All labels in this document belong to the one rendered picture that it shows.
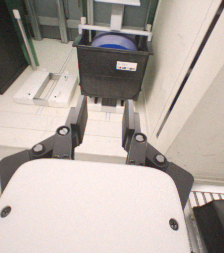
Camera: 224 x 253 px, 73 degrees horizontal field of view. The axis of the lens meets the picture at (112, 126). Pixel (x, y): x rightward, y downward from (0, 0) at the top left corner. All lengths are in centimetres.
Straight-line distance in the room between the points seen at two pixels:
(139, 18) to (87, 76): 73
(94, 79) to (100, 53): 9
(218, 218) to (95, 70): 55
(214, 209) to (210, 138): 24
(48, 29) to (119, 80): 87
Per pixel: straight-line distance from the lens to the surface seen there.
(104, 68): 51
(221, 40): 28
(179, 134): 34
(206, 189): 69
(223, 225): 54
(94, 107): 60
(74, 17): 122
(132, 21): 118
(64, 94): 66
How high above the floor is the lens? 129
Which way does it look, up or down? 49 degrees down
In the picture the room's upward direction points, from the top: 7 degrees clockwise
